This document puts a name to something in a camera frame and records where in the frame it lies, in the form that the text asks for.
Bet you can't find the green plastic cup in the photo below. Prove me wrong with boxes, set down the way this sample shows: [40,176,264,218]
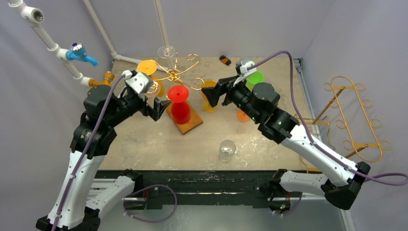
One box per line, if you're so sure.
[245,71,265,91]

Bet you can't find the orange brass tap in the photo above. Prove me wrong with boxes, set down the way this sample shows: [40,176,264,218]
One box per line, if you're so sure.
[89,71,115,87]

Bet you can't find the orange plastic goblet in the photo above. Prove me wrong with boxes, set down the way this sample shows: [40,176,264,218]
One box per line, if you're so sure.
[236,110,251,122]

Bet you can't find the yellow plastic goblet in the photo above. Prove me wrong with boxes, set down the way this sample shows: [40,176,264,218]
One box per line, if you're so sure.
[201,80,219,114]
[136,60,165,97]

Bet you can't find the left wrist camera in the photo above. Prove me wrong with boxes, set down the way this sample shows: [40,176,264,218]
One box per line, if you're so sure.
[122,70,153,94]

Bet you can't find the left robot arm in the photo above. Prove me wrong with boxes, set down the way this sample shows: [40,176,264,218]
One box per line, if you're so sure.
[36,85,170,231]

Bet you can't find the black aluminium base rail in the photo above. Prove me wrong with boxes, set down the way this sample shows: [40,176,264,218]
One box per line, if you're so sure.
[65,170,348,211]

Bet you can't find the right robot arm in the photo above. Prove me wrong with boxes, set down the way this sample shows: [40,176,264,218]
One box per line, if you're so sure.
[202,77,370,210]

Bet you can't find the black orange hex key set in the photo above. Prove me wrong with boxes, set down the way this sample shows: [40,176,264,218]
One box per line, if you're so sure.
[219,55,231,66]

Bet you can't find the white pvc pipe frame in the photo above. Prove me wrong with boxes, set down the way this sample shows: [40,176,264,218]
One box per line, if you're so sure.
[6,0,179,88]

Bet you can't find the yellow plastic goblet front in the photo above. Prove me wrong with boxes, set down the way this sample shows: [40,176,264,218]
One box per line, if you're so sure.
[136,60,165,97]

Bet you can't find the gold wire wine glass rack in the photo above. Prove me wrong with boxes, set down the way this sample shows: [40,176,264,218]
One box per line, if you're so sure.
[146,54,203,135]

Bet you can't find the red plastic goblet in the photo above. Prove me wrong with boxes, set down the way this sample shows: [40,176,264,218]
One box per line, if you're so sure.
[167,85,191,125]

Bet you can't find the ribbed clear wine glass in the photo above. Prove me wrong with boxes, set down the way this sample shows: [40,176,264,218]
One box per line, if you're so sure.
[157,46,178,71]

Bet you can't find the yellow plastic goblet back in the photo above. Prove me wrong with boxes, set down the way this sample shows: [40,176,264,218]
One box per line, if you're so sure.
[201,80,219,114]

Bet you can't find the blue tap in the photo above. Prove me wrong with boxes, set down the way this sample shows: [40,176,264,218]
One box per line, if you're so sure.
[66,42,99,66]

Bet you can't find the gold wall hook rack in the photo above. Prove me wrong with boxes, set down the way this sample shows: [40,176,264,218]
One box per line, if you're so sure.
[298,76,393,175]

